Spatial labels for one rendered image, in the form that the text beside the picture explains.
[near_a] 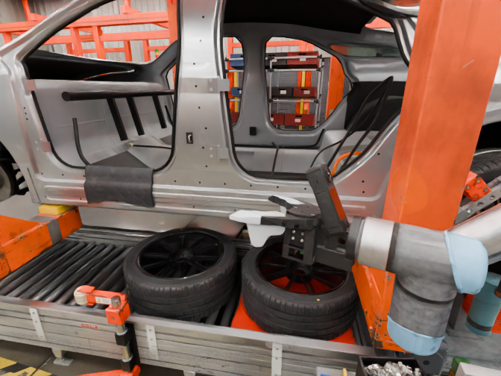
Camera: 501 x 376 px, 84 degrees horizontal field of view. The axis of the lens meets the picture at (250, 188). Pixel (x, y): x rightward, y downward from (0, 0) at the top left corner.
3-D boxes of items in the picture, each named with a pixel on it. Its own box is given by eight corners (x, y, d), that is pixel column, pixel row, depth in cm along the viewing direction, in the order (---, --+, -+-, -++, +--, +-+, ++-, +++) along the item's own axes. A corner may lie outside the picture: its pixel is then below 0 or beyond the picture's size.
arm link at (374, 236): (392, 230, 38) (395, 215, 45) (356, 222, 40) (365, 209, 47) (382, 280, 40) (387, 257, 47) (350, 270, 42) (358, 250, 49)
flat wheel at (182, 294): (118, 336, 139) (109, 298, 131) (136, 261, 200) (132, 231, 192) (247, 313, 154) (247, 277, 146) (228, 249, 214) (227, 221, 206)
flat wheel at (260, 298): (329, 260, 200) (332, 231, 192) (381, 337, 139) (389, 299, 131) (237, 268, 193) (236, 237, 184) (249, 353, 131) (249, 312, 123)
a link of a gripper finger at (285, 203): (266, 219, 61) (288, 236, 52) (268, 192, 59) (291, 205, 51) (279, 218, 62) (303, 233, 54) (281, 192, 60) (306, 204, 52)
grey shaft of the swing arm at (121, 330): (142, 373, 145) (128, 295, 128) (136, 383, 140) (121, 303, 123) (127, 370, 146) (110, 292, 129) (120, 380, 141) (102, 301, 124)
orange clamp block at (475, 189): (481, 185, 114) (467, 168, 113) (493, 192, 107) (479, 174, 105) (464, 195, 116) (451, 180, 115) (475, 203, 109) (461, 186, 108)
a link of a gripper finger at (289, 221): (261, 228, 43) (316, 229, 44) (262, 218, 43) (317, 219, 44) (257, 218, 48) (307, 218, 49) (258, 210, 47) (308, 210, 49)
